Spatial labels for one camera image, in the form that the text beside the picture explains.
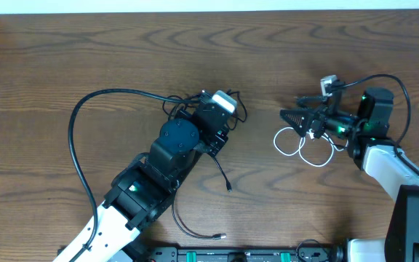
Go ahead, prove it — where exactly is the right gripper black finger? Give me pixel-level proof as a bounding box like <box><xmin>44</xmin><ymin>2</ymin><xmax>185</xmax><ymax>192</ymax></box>
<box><xmin>296</xmin><ymin>95</ymin><xmax>328</xmax><ymax>108</ymax></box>
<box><xmin>279</xmin><ymin>108</ymin><xmax>316</xmax><ymax>138</ymax></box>

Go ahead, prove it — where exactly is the white cable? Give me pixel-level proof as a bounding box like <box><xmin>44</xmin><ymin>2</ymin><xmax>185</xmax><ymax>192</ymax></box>
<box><xmin>273</xmin><ymin>126</ymin><xmax>349</xmax><ymax>168</ymax></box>

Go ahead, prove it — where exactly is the black USB cable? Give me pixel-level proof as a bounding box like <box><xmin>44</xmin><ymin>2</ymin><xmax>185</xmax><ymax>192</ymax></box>
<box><xmin>171</xmin><ymin>192</ymin><xmax>228</xmax><ymax>241</ymax></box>

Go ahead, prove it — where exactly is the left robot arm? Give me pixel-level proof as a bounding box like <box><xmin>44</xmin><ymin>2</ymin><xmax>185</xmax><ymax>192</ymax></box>
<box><xmin>56</xmin><ymin>89</ymin><xmax>243</xmax><ymax>261</ymax></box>

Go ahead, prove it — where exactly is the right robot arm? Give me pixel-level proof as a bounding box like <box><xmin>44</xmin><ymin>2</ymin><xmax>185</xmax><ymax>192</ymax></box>
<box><xmin>280</xmin><ymin>87</ymin><xmax>419</xmax><ymax>261</ymax></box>

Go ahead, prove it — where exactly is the left camera cable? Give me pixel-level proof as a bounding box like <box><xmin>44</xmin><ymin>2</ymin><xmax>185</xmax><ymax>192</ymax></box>
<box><xmin>67</xmin><ymin>88</ymin><xmax>203</xmax><ymax>262</ymax></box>

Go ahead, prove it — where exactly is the camera cable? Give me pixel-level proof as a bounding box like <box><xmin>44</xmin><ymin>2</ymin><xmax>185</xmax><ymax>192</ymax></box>
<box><xmin>67</xmin><ymin>88</ymin><xmax>203</xmax><ymax>262</ymax></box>
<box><xmin>331</xmin><ymin>74</ymin><xmax>419</xmax><ymax>194</ymax></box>

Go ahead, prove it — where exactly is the right camera cable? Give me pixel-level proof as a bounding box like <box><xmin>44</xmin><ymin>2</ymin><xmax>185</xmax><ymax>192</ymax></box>
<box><xmin>331</xmin><ymin>74</ymin><xmax>419</xmax><ymax>194</ymax></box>

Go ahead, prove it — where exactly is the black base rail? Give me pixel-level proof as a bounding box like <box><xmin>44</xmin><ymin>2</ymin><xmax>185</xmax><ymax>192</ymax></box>
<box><xmin>58</xmin><ymin>245</ymin><xmax>388</xmax><ymax>262</ymax></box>

